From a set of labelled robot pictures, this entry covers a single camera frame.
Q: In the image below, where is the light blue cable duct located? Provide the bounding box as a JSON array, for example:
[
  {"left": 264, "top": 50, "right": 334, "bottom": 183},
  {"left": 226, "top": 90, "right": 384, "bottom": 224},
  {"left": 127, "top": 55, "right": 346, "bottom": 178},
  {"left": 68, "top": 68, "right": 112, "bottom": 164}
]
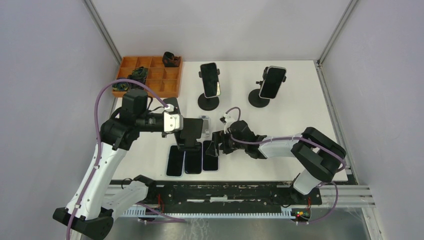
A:
[{"left": 120, "top": 206, "right": 295, "bottom": 220}]

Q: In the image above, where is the light blue case phone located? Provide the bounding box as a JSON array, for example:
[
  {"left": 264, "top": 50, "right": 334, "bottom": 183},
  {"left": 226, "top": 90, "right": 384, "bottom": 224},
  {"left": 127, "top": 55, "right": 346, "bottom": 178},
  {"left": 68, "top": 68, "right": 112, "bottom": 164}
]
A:
[{"left": 165, "top": 145, "right": 185, "bottom": 177}]

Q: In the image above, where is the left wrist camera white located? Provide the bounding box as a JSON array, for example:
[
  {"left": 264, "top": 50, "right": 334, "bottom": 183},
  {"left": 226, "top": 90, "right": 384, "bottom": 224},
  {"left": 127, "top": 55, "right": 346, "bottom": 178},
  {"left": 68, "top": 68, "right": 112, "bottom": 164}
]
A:
[{"left": 163, "top": 111, "right": 184, "bottom": 134}]

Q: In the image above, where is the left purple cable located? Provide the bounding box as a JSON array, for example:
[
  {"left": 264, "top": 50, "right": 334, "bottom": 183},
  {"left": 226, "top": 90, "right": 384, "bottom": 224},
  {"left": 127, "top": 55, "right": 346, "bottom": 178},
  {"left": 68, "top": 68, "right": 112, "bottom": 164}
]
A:
[{"left": 65, "top": 78, "right": 186, "bottom": 240}]

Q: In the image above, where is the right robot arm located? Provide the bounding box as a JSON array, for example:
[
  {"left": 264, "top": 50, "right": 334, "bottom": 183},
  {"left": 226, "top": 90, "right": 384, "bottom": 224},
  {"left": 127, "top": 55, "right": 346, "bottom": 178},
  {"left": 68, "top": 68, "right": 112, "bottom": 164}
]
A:
[{"left": 205, "top": 120, "right": 347, "bottom": 204}]

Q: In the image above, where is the white silver folding stand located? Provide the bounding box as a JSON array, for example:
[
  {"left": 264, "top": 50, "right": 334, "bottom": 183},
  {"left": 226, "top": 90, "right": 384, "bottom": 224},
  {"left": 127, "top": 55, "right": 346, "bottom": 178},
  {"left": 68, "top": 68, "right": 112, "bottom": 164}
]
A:
[{"left": 198, "top": 115, "right": 211, "bottom": 139}]

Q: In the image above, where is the white case phone right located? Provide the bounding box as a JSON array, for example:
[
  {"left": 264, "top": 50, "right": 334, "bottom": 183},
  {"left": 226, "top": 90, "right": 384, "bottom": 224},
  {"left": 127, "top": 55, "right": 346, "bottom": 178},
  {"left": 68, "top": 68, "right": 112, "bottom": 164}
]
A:
[{"left": 259, "top": 66, "right": 287, "bottom": 99}]

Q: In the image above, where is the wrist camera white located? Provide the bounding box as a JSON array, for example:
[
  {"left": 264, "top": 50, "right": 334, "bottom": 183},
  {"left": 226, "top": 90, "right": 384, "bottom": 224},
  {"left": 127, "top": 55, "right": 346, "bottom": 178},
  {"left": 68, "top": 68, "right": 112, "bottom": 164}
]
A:
[
  {"left": 219, "top": 113, "right": 235, "bottom": 125},
  {"left": 163, "top": 111, "right": 184, "bottom": 134}
]

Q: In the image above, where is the wooden round base stand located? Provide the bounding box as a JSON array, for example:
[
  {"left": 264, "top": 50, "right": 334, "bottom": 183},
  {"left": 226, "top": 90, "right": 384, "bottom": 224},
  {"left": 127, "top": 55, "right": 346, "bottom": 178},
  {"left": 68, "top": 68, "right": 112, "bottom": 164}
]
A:
[{"left": 163, "top": 97, "right": 181, "bottom": 115}]

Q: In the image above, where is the black folding stand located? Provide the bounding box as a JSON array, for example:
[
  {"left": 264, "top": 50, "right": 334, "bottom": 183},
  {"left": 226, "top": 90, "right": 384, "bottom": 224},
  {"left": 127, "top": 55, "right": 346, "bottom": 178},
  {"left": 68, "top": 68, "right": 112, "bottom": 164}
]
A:
[{"left": 174, "top": 118, "right": 204, "bottom": 152}]

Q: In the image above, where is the phone on tall stand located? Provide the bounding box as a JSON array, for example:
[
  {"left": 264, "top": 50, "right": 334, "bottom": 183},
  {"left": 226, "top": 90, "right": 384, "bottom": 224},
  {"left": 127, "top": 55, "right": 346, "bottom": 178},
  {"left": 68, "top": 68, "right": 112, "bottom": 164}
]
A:
[{"left": 199, "top": 62, "right": 221, "bottom": 98}]

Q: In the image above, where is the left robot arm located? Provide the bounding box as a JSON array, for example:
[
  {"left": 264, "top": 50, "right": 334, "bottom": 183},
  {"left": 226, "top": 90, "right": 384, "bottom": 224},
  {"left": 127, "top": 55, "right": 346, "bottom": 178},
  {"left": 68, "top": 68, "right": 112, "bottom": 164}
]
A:
[{"left": 53, "top": 89, "right": 165, "bottom": 240}]

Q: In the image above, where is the black green cable bundle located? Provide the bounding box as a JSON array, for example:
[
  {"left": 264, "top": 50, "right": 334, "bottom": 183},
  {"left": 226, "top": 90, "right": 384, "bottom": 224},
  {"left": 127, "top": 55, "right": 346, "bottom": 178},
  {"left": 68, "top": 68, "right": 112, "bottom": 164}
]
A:
[{"left": 127, "top": 66, "right": 150, "bottom": 84}]

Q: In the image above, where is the purple case phone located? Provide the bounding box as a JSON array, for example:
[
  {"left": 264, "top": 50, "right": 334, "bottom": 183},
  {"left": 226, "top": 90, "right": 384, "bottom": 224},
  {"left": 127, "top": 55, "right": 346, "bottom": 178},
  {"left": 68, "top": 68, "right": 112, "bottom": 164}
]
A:
[{"left": 202, "top": 140, "right": 219, "bottom": 172}]

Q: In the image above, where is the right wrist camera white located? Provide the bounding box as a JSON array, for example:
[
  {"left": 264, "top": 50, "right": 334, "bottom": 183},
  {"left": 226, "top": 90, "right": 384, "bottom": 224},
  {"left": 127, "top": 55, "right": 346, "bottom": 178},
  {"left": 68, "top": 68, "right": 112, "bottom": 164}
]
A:
[{"left": 219, "top": 113, "right": 235, "bottom": 125}]

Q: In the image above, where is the orange compartment tray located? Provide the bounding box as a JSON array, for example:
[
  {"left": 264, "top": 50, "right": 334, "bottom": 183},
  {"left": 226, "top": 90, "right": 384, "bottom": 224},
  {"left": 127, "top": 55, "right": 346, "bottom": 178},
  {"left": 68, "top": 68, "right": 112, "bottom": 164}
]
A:
[{"left": 116, "top": 56, "right": 183, "bottom": 98}]

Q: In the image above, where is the black phone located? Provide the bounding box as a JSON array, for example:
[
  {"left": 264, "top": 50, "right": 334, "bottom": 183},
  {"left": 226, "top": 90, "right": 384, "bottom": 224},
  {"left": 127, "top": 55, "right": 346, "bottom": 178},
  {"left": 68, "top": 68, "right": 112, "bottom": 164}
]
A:
[{"left": 184, "top": 142, "right": 203, "bottom": 175}]

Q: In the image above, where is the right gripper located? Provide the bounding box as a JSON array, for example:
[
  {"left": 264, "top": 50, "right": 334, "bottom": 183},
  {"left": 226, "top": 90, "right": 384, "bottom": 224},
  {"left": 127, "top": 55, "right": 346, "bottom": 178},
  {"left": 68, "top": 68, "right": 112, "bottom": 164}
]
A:
[{"left": 206, "top": 130, "right": 247, "bottom": 158}]

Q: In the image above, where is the black tall round stand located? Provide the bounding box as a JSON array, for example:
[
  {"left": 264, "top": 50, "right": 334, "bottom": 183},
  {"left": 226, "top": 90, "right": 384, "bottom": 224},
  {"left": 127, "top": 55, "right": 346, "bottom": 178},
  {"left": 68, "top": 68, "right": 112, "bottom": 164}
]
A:
[{"left": 197, "top": 71, "right": 220, "bottom": 111}]

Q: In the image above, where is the black right round stand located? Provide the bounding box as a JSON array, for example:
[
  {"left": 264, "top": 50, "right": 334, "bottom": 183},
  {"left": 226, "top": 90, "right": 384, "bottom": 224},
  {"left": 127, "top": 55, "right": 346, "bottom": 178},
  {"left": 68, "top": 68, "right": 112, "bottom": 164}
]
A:
[{"left": 248, "top": 66, "right": 270, "bottom": 108}]

